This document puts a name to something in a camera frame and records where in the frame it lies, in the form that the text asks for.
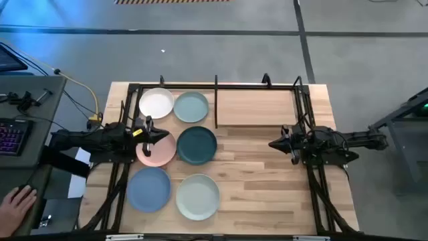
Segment white paper sheet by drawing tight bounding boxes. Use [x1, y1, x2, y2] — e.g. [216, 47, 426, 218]
[68, 147, 92, 199]

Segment dark teal plate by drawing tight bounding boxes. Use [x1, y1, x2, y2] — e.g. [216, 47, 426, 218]
[176, 125, 218, 166]

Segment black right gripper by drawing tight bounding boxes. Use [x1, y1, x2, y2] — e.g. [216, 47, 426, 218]
[267, 131, 304, 165]

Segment light teal plate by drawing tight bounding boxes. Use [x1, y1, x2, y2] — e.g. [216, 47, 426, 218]
[173, 91, 210, 124]

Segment black floor cable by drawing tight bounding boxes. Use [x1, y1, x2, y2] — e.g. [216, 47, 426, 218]
[0, 40, 100, 118]

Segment black desk clamp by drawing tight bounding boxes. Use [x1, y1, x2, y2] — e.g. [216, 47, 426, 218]
[0, 87, 54, 113]

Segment pink plate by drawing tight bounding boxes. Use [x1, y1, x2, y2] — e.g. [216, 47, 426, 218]
[135, 132, 177, 168]

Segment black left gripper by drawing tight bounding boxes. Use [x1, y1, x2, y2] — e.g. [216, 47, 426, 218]
[132, 125, 171, 158]

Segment backlit black keyboard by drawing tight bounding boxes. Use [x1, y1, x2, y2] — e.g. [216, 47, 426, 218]
[0, 117, 33, 157]

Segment grey desk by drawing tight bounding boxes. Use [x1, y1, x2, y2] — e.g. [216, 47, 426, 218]
[0, 75, 68, 237]

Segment grey metal table frame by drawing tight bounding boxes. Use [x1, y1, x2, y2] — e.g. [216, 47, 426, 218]
[367, 86, 428, 197]

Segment black aluminium rig frame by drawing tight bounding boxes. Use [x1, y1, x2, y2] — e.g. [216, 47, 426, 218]
[77, 74, 360, 237]

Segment blue plate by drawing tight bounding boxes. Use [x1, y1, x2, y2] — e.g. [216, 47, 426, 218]
[126, 166, 173, 214]

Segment wooden shelf with black frame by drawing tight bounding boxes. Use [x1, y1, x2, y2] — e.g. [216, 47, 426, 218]
[213, 72, 304, 130]

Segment yellow cable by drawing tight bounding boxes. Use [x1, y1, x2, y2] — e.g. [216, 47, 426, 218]
[53, 68, 103, 122]

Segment black computer monitor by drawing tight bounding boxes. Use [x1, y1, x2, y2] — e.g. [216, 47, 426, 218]
[0, 45, 29, 73]

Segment person's hand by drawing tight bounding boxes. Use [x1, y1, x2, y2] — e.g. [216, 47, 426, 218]
[0, 185, 38, 238]

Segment silver metal bracket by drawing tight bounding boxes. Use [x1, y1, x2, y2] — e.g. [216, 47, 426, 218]
[293, 235, 332, 241]
[106, 234, 145, 241]

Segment black flat strap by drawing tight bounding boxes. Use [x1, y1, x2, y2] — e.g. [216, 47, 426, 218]
[39, 145, 91, 178]

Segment white plate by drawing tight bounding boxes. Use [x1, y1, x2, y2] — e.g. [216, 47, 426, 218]
[138, 87, 175, 120]

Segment small metal clip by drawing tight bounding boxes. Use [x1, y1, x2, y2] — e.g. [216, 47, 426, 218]
[39, 214, 53, 229]

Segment pale green plate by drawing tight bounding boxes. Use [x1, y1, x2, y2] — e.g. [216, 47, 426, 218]
[175, 173, 221, 222]

